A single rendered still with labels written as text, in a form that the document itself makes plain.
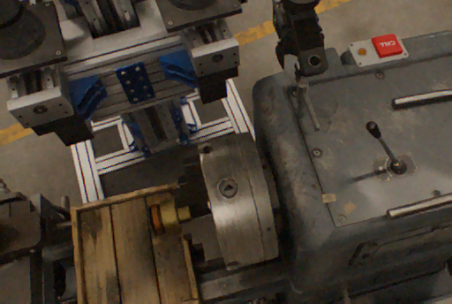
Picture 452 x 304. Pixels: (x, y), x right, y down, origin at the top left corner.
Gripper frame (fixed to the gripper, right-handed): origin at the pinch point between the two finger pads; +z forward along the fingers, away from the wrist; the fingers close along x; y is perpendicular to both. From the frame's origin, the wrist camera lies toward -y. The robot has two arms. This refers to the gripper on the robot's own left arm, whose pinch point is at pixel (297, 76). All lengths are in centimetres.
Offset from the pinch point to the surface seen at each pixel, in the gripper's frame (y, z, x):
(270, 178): -13.4, 16.8, 9.4
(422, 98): -7.2, 7.7, -27.5
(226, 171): -11.6, 11.4, 18.6
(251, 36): 140, 135, -20
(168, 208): -11.5, 23.0, 33.3
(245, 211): -20.6, 14.0, 16.7
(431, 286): -38, 81, -42
